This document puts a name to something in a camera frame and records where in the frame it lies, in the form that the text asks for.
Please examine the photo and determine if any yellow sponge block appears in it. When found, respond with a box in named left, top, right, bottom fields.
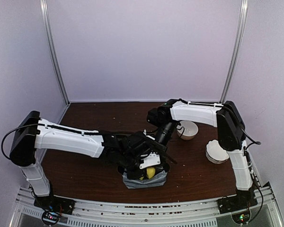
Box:
left=146, top=166, right=156, bottom=179

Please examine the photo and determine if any grey drawstring pouch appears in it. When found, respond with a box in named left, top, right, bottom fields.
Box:
left=117, top=163, right=170, bottom=189

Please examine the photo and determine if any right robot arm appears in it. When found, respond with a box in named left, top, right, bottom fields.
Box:
left=147, top=98, right=253, bottom=209

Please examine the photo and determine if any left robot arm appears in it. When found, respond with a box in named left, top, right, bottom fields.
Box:
left=0, top=111, right=167, bottom=210

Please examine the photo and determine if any white round bowl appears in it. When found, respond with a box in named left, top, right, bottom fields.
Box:
left=176, top=121, right=199, bottom=140

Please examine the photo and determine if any white scalloped bowl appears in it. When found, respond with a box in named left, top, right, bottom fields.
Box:
left=205, top=140, right=229, bottom=164

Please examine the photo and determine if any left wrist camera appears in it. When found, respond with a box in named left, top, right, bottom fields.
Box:
left=139, top=152, right=161, bottom=169

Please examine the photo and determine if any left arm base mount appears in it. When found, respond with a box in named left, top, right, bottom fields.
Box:
left=32, top=185, right=75, bottom=215

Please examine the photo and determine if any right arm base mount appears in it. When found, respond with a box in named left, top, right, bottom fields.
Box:
left=217, top=187, right=257, bottom=214

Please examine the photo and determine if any aluminium corner post right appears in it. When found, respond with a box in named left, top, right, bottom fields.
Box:
left=220, top=0, right=249, bottom=103

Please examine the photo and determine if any aluminium corner post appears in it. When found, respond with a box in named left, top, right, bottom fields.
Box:
left=40, top=0, right=70, bottom=106
left=220, top=0, right=249, bottom=103

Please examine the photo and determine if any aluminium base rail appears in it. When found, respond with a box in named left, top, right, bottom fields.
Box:
left=7, top=186, right=284, bottom=227

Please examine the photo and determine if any aluminium corner post left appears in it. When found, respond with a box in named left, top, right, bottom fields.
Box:
left=40, top=0, right=70, bottom=106

